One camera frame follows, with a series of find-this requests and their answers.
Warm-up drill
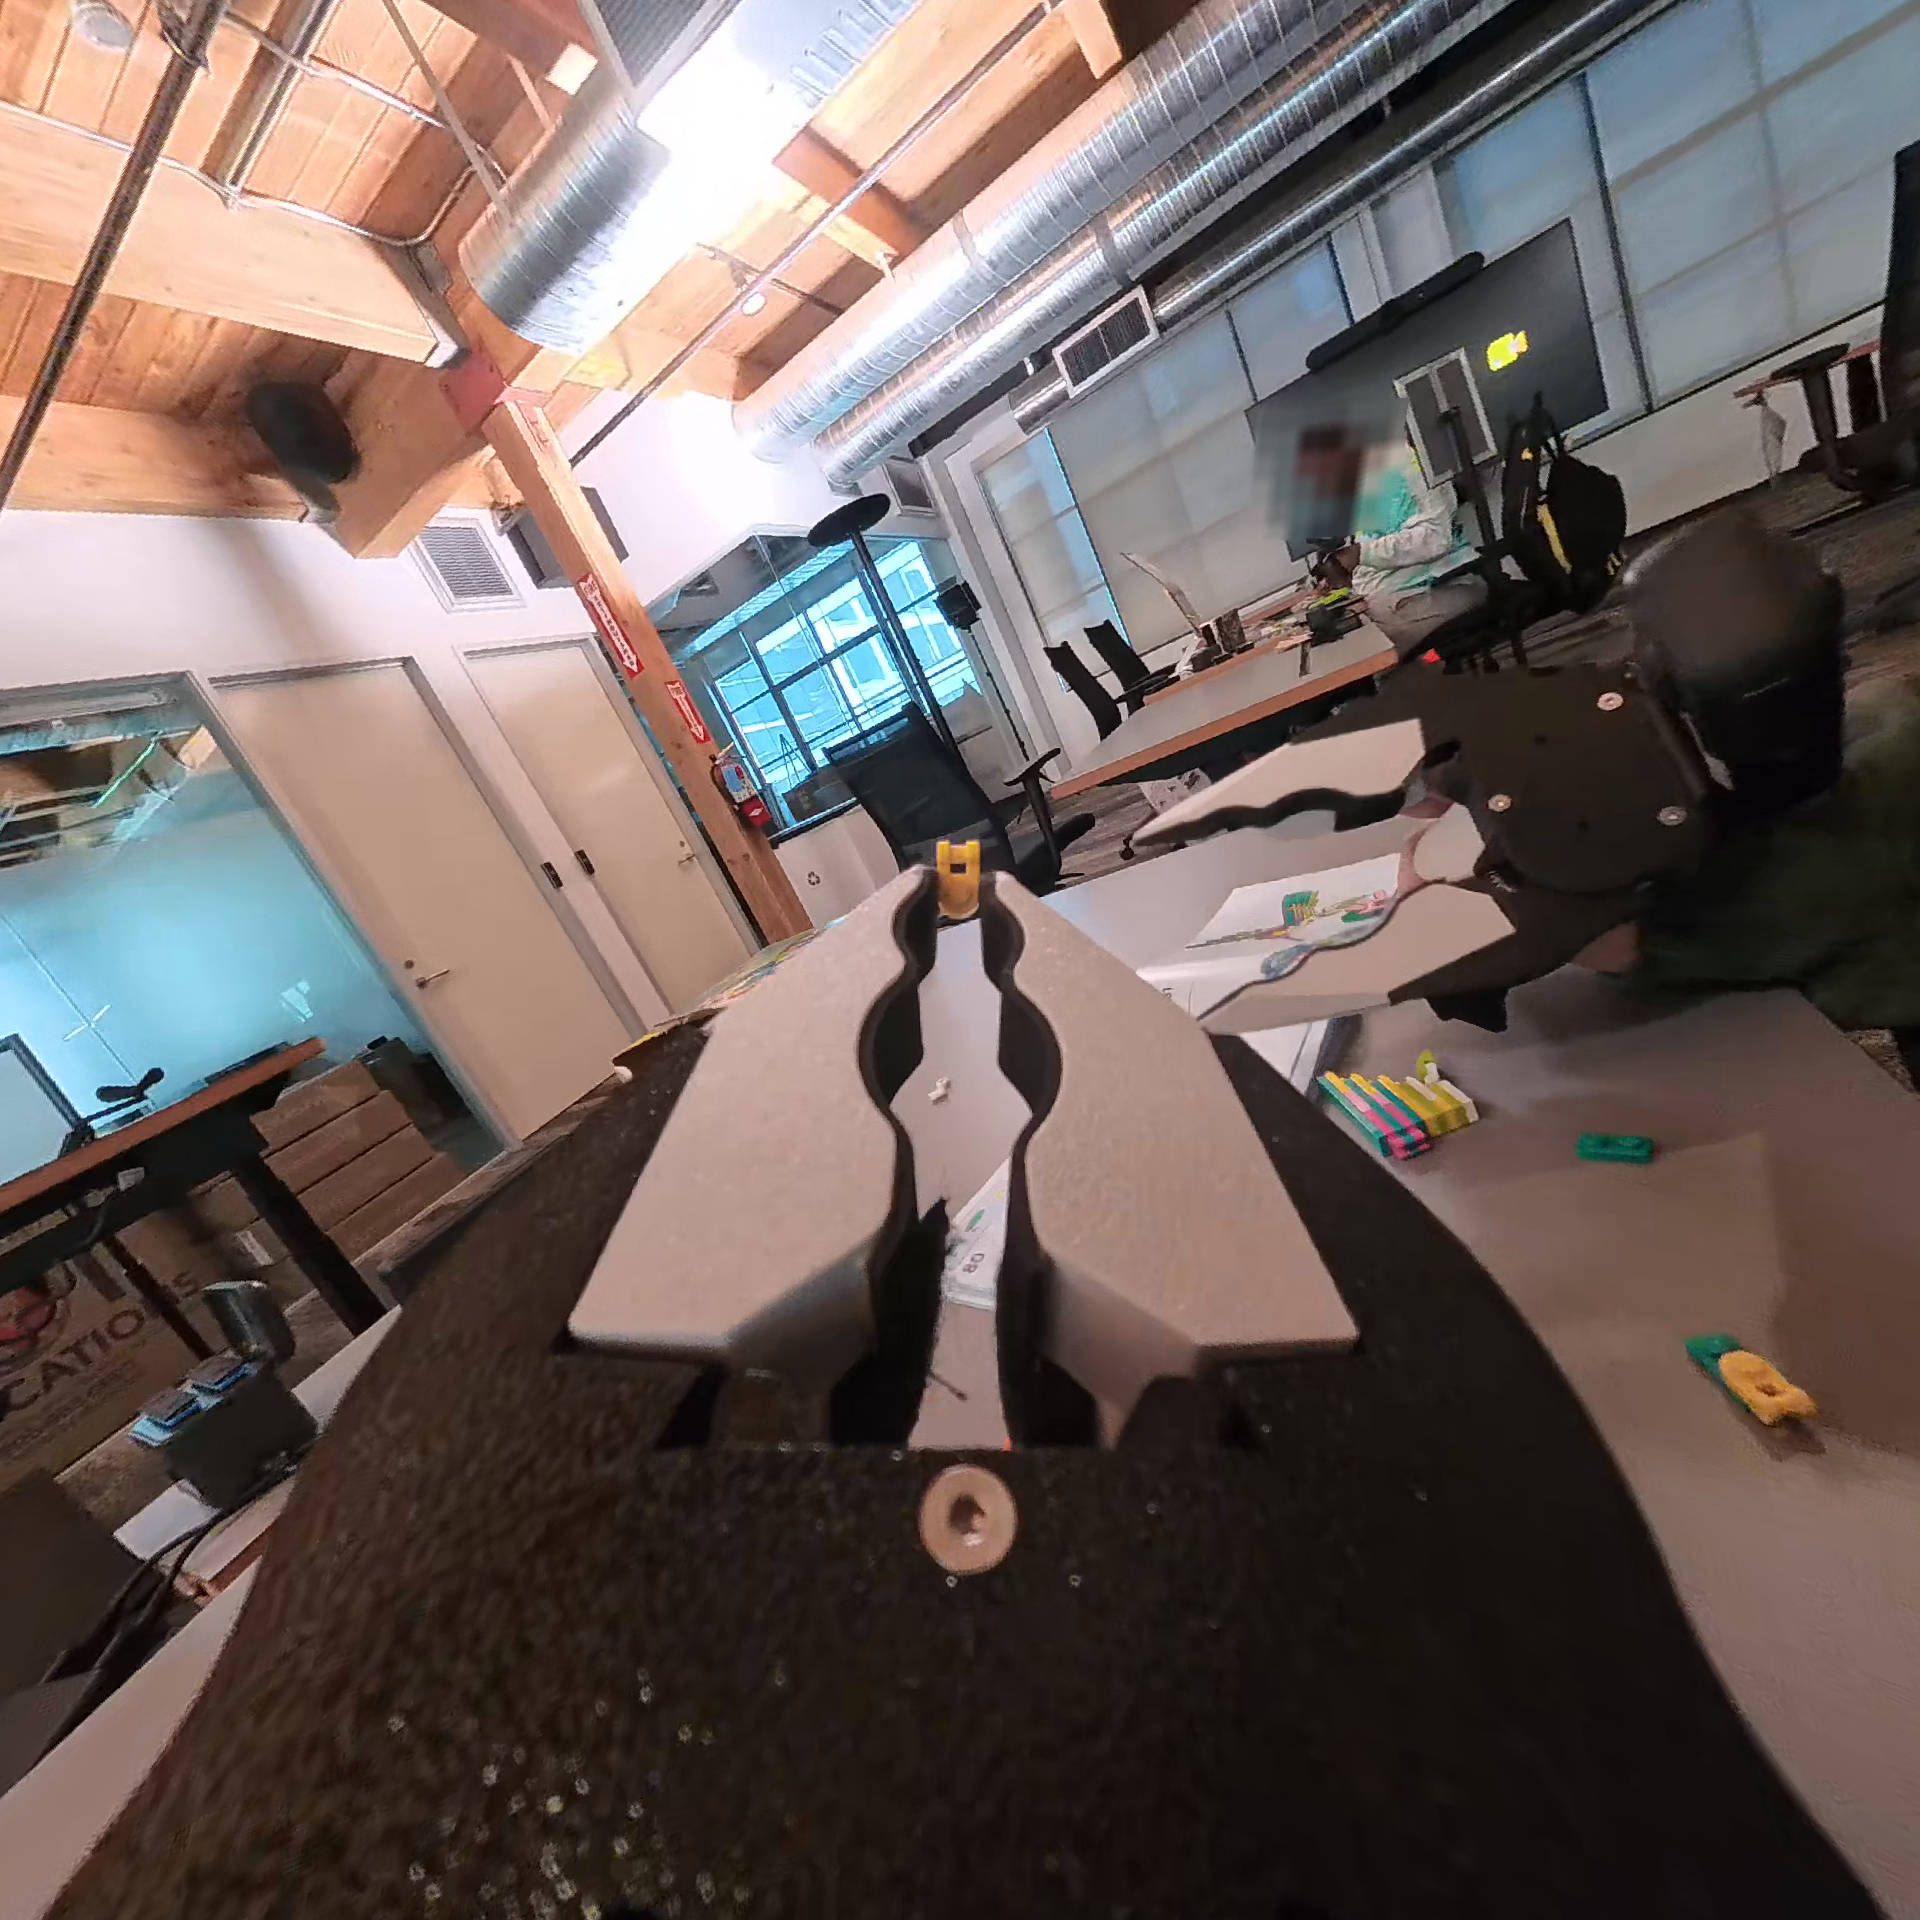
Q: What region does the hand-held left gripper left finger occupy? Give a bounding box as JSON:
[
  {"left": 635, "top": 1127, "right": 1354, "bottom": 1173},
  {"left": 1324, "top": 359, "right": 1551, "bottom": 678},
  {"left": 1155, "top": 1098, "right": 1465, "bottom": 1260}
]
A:
[{"left": 566, "top": 864, "right": 949, "bottom": 1381}]

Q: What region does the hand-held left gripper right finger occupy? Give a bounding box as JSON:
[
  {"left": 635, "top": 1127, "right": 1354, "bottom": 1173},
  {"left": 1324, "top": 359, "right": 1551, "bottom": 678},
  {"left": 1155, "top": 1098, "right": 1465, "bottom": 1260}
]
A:
[{"left": 977, "top": 871, "right": 1361, "bottom": 1451}]

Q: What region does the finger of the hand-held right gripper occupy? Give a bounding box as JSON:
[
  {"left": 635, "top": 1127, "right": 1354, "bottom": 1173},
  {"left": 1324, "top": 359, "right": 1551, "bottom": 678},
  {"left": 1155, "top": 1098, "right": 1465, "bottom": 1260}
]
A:
[
  {"left": 1195, "top": 817, "right": 1519, "bottom": 1041},
  {"left": 1127, "top": 717, "right": 1449, "bottom": 861}
]

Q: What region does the open lego instruction booklet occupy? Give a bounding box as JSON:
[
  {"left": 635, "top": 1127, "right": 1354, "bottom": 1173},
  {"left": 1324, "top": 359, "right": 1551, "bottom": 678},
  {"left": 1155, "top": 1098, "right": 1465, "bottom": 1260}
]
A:
[{"left": 1136, "top": 960, "right": 1368, "bottom": 1086}]

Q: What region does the multicolour lego brick stack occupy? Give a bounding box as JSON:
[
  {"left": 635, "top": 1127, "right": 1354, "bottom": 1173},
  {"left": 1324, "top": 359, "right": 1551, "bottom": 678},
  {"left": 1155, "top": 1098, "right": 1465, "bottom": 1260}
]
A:
[{"left": 1314, "top": 1051, "right": 1482, "bottom": 1163}]

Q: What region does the yellow and teal lego piece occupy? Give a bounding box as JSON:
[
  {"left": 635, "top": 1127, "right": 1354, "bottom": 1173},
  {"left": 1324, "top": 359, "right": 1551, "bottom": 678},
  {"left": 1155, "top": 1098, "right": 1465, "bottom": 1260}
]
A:
[{"left": 1681, "top": 1330, "right": 1818, "bottom": 1429}]

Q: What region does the bird picture instruction booklet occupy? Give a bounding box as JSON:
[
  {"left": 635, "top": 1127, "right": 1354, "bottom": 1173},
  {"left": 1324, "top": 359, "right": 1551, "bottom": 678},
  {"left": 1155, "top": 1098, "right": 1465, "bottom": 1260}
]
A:
[{"left": 1184, "top": 852, "right": 1424, "bottom": 957}]

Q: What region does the long grey office table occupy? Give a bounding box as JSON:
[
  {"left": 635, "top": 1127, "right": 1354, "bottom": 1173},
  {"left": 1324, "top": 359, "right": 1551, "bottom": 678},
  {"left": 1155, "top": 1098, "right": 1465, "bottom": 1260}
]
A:
[{"left": 1046, "top": 601, "right": 1403, "bottom": 806}]

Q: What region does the white printed paper slip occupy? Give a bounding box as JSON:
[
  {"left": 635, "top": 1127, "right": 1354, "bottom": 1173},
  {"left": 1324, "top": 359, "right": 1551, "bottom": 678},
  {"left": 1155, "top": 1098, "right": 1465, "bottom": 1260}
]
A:
[{"left": 939, "top": 1155, "right": 1013, "bottom": 1310}]

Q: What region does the black and yellow backpack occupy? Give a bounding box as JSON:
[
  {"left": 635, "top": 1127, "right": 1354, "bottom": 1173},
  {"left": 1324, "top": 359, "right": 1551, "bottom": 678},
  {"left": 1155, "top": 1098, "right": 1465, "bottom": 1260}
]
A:
[{"left": 1496, "top": 396, "right": 1631, "bottom": 620}]

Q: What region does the white recycling bin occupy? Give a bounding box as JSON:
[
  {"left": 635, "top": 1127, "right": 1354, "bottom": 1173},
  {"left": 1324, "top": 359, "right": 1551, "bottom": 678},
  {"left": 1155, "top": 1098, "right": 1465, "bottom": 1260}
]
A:
[{"left": 770, "top": 806, "right": 906, "bottom": 937}]

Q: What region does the white door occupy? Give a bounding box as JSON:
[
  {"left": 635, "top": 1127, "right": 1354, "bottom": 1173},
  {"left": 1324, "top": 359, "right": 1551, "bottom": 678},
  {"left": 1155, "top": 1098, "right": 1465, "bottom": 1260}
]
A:
[
  {"left": 456, "top": 636, "right": 756, "bottom": 1027},
  {"left": 210, "top": 656, "right": 635, "bottom": 1147}
]

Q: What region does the black mesh office chair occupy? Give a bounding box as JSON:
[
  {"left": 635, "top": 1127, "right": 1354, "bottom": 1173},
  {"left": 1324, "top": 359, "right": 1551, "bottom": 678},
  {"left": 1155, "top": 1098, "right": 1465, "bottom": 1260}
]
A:
[{"left": 819, "top": 702, "right": 1099, "bottom": 902}]

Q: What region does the black speaker on stand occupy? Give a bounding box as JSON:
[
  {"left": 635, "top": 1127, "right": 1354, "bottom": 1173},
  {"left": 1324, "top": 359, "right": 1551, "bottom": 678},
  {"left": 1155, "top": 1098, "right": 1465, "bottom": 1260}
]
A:
[{"left": 935, "top": 581, "right": 1044, "bottom": 770}]

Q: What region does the stack of cardboard boxes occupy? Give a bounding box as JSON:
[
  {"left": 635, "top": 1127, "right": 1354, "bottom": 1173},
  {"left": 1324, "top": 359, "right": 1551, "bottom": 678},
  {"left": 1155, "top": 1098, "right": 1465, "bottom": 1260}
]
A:
[{"left": 246, "top": 1051, "right": 469, "bottom": 1266}]

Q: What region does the black video bar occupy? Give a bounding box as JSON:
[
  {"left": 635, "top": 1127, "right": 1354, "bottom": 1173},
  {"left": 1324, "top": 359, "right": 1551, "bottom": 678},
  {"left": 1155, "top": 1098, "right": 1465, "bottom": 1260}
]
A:
[{"left": 1304, "top": 254, "right": 1490, "bottom": 373}]

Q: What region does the white ceiling vent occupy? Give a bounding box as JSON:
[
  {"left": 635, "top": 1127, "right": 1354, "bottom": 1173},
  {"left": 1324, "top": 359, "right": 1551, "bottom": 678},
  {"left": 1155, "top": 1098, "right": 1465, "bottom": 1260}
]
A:
[{"left": 1049, "top": 285, "right": 1161, "bottom": 403}]

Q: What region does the black framed window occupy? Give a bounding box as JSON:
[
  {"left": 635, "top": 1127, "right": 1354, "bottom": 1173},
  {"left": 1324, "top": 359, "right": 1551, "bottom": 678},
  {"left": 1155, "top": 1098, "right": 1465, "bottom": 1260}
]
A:
[{"left": 655, "top": 529, "right": 970, "bottom": 821}]

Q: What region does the black floor lamp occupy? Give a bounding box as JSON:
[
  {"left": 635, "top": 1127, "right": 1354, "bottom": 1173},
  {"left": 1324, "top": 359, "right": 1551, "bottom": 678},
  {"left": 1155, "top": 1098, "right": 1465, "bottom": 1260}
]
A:
[{"left": 805, "top": 492, "right": 977, "bottom": 842}]

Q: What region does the black desk device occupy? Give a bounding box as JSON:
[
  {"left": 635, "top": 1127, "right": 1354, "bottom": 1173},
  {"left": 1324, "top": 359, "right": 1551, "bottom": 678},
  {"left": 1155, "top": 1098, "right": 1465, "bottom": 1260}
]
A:
[{"left": 161, "top": 1278, "right": 322, "bottom": 1513}]

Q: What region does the wooden top desk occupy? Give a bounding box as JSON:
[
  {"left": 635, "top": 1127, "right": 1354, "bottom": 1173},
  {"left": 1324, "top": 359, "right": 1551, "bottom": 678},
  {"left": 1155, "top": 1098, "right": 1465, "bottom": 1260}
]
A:
[{"left": 0, "top": 1034, "right": 395, "bottom": 1361}]

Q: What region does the black ceiling speaker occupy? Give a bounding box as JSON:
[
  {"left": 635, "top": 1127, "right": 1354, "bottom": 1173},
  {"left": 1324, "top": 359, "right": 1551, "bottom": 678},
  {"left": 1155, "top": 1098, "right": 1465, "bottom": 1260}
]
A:
[{"left": 246, "top": 381, "right": 363, "bottom": 524}]

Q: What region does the wooden support post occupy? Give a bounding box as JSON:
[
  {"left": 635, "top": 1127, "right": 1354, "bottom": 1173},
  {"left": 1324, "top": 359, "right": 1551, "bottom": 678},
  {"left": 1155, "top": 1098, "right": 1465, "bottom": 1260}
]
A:
[{"left": 475, "top": 393, "right": 816, "bottom": 951}]

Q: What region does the large wall screen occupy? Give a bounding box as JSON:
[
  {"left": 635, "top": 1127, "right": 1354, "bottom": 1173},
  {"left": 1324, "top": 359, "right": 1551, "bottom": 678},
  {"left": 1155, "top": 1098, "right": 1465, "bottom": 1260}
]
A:
[{"left": 1242, "top": 220, "right": 1615, "bottom": 507}]

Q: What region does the red sign on post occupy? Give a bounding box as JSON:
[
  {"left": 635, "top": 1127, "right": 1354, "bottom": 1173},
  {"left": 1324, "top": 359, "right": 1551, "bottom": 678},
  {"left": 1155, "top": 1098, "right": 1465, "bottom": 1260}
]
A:
[{"left": 575, "top": 577, "right": 649, "bottom": 681}]

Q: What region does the long silver air duct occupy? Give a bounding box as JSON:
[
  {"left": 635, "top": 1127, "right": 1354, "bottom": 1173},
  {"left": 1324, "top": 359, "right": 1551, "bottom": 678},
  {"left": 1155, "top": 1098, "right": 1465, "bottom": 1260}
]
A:
[{"left": 731, "top": 0, "right": 1670, "bottom": 490}]

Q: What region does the white wall vent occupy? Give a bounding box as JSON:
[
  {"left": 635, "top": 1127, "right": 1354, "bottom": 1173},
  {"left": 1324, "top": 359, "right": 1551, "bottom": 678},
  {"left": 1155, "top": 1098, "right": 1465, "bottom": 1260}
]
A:
[{"left": 406, "top": 511, "right": 529, "bottom": 613}]

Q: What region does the short silver air duct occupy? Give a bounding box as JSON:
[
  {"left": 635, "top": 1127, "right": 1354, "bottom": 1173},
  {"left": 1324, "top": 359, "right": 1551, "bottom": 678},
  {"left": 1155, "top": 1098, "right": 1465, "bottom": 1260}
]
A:
[{"left": 456, "top": 61, "right": 674, "bottom": 356}]

